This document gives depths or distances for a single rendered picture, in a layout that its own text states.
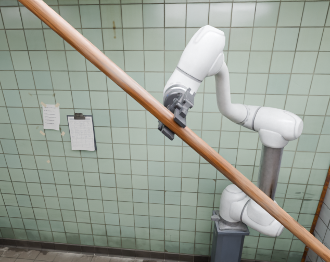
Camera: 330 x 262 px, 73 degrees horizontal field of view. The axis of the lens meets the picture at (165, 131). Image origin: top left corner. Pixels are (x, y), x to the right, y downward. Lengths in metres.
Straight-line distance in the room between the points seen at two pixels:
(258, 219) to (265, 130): 0.54
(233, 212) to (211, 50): 1.07
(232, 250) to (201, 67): 1.32
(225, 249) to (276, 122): 0.97
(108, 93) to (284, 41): 1.35
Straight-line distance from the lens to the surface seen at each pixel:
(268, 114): 1.15
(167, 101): 0.64
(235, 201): 1.50
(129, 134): 1.92
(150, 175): 2.06
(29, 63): 2.13
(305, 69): 1.92
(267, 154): 1.23
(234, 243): 1.71
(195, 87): 0.75
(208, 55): 0.73
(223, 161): 0.52
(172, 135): 0.47
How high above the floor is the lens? 2.11
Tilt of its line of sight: 21 degrees down
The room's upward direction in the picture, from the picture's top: straight up
